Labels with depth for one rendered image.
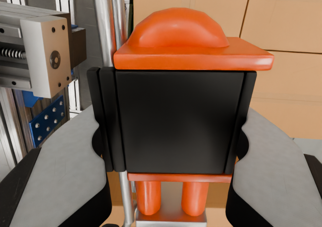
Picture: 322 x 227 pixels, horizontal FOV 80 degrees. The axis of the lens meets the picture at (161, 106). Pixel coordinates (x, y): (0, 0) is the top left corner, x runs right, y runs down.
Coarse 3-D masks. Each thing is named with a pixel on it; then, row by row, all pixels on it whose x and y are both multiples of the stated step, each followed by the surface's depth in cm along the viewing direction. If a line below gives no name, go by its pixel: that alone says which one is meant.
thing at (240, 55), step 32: (128, 64) 9; (160, 64) 9; (192, 64) 9; (224, 64) 9; (256, 64) 9; (128, 96) 10; (160, 96) 10; (192, 96) 10; (224, 96) 10; (128, 128) 11; (160, 128) 11; (192, 128) 11; (224, 128) 11; (128, 160) 12; (160, 160) 12; (192, 160) 12; (224, 160) 12
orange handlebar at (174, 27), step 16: (160, 16) 10; (176, 16) 9; (192, 16) 10; (208, 16) 10; (144, 32) 10; (160, 32) 10; (176, 32) 10; (192, 32) 10; (208, 32) 10; (144, 192) 15; (160, 192) 16; (192, 192) 15; (144, 208) 16; (192, 208) 16
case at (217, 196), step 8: (112, 176) 45; (112, 184) 43; (216, 184) 43; (224, 184) 43; (112, 192) 41; (120, 192) 41; (208, 192) 41; (216, 192) 41; (224, 192) 41; (112, 200) 40; (120, 200) 40; (136, 200) 40; (208, 200) 40; (216, 200) 40; (224, 200) 40; (112, 208) 39; (120, 208) 39; (208, 208) 38; (216, 208) 38; (224, 208) 38; (112, 216) 40; (120, 216) 40; (208, 216) 39; (216, 216) 39; (224, 216) 39; (104, 224) 42; (120, 224) 42; (208, 224) 41; (216, 224) 41; (224, 224) 41
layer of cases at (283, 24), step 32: (160, 0) 68; (192, 0) 67; (224, 0) 67; (256, 0) 66; (288, 0) 66; (320, 0) 66; (224, 32) 72; (256, 32) 71; (288, 32) 71; (320, 32) 70; (288, 64) 76; (320, 64) 76; (256, 96) 83; (288, 96) 83; (320, 96) 82; (288, 128) 90; (320, 128) 90
